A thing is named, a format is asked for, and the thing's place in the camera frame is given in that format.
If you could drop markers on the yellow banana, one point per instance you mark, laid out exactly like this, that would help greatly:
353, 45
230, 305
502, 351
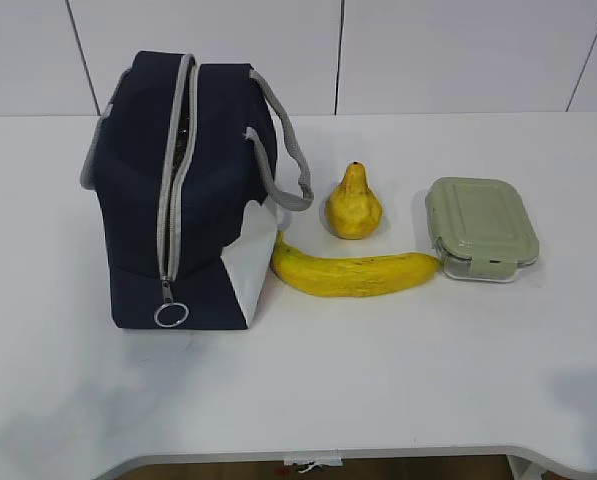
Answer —
350, 277

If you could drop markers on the yellow pear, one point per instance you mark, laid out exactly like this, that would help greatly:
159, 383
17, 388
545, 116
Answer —
352, 209

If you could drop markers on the green lidded lunch box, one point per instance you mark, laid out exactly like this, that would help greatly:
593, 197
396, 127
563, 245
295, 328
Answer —
480, 229

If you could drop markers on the navy blue lunch bag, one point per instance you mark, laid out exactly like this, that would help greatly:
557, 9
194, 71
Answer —
191, 163

